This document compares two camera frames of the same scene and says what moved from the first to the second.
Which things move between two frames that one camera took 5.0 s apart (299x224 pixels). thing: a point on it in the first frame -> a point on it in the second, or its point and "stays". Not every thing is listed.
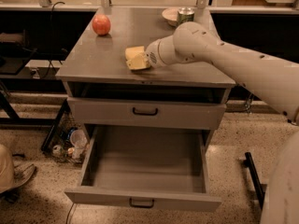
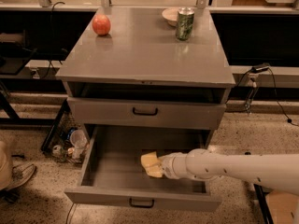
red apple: x=101 y=24 stays
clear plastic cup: x=78 y=140 stays
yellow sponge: x=133 y=50 -> x=150 y=161
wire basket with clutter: x=67 y=138 stays
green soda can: x=186 y=14 stays
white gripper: x=152 y=55 -> x=168 y=165
